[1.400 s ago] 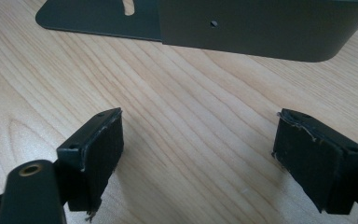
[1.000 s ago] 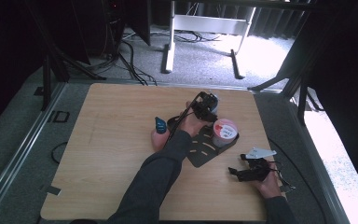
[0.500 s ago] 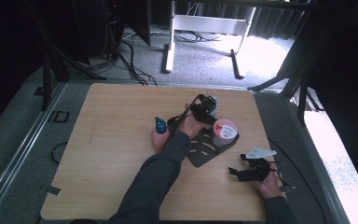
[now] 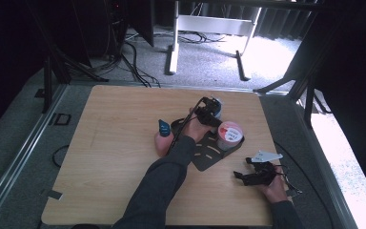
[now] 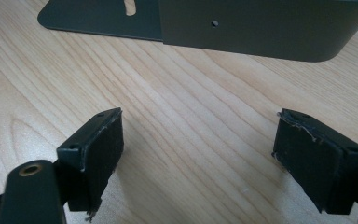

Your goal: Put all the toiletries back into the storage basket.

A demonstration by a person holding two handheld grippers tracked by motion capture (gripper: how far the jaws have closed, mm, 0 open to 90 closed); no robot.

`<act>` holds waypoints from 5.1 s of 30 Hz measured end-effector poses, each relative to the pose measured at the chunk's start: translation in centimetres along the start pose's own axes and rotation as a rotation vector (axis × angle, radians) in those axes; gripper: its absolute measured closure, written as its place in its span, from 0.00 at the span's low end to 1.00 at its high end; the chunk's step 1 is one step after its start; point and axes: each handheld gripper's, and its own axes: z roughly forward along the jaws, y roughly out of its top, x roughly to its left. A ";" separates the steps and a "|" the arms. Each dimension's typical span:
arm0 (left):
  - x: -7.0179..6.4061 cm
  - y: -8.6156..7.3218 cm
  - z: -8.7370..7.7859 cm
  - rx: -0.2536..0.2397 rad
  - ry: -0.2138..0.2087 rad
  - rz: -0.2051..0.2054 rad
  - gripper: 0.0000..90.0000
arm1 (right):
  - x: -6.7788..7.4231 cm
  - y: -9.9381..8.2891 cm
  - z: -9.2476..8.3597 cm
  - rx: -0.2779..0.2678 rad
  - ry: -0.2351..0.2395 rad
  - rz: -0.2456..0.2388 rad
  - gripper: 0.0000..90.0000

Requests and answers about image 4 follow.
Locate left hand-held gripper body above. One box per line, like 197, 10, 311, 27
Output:
194, 102, 214, 124

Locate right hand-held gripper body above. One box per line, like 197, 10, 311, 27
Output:
250, 150, 284, 187

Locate pink round cream jar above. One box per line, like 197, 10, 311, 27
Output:
216, 120, 245, 152

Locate black slotted corner shelf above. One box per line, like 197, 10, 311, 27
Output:
171, 117, 246, 173

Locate pink bottle with blue cap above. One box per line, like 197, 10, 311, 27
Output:
153, 118, 175, 158

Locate person's left hand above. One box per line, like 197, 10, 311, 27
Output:
183, 109, 217, 144

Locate person's right hand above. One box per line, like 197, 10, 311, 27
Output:
259, 166, 289, 204

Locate black metal stand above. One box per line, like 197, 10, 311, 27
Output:
25, 0, 110, 115
253, 31, 332, 128

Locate dark curtain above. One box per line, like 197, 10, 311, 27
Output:
256, 6, 319, 41

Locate dark computer tower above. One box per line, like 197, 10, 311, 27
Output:
85, 0, 130, 60

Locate black tape rectangle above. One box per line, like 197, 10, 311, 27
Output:
49, 113, 72, 127

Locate grey tape strip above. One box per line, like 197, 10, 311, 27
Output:
39, 188, 64, 201

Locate left hand-held gripper cable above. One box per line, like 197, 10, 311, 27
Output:
168, 97, 206, 155

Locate hand-held gripper cable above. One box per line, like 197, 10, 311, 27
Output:
168, 97, 206, 155
273, 141, 336, 229

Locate right hand-held gripper cable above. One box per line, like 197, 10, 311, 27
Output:
273, 141, 336, 229

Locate cables under desk frame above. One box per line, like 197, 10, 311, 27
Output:
153, 30, 237, 45

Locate white desk frame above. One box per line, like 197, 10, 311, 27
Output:
164, 0, 263, 82

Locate black floor cables bundle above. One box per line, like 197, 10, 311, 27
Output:
108, 30, 162, 89

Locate black cable loop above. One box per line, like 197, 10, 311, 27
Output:
51, 144, 71, 169

